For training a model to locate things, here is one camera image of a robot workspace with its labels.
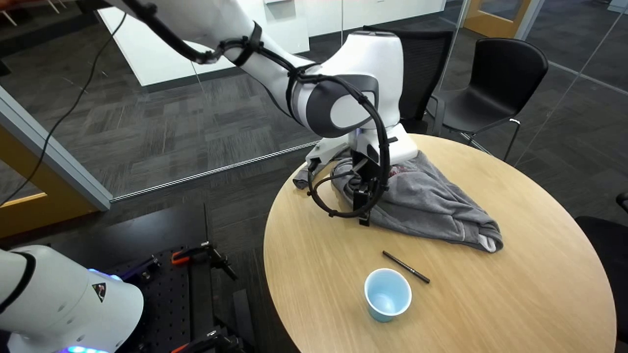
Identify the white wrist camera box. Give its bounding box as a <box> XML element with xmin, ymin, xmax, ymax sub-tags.
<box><xmin>305</xmin><ymin>139</ymin><xmax>360</xmax><ymax>179</ymax></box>

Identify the orange handled clamp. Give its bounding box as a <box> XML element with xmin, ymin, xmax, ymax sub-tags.
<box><xmin>171</xmin><ymin>241</ymin><xmax>240</xmax><ymax>283</ymax></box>
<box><xmin>171</xmin><ymin>326</ymin><xmax>246</xmax><ymax>353</ymax></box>

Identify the black plastic chair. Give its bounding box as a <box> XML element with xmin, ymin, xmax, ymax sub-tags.
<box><xmin>434</xmin><ymin>37</ymin><xmax>550</xmax><ymax>163</ymax></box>

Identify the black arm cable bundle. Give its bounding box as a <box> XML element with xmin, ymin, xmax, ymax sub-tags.
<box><xmin>120</xmin><ymin>0</ymin><xmax>395</xmax><ymax>222</ymax></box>

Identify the blue plastic cup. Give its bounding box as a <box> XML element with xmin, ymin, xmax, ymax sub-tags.
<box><xmin>364</xmin><ymin>267</ymin><xmax>415</xmax><ymax>324</ymax></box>

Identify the yellow wooden door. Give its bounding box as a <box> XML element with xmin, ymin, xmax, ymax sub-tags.
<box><xmin>464</xmin><ymin>0</ymin><xmax>546</xmax><ymax>41</ymax></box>

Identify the grey hoodie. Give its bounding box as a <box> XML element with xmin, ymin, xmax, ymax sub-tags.
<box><xmin>291</xmin><ymin>147</ymin><xmax>507</xmax><ymax>255</ymax></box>

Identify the black office chair with armrest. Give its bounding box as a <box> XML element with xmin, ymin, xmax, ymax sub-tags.
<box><xmin>362</xmin><ymin>26</ymin><xmax>458</xmax><ymax>138</ymax></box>

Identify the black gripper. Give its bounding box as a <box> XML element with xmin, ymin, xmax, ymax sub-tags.
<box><xmin>350</xmin><ymin>147</ymin><xmax>389</xmax><ymax>228</ymax></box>

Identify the thin black hanging cable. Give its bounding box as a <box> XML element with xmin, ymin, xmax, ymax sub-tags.
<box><xmin>0</xmin><ymin>12</ymin><xmax>128</xmax><ymax>206</ymax></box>

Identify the black pen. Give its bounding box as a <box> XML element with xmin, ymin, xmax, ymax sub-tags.
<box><xmin>381</xmin><ymin>249</ymin><xmax>434</xmax><ymax>287</ymax></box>

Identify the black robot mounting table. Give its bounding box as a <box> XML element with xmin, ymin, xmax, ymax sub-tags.
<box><xmin>97</xmin><ymin>202</ymin><xmax>285</xmax><ymax>353</ymax></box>

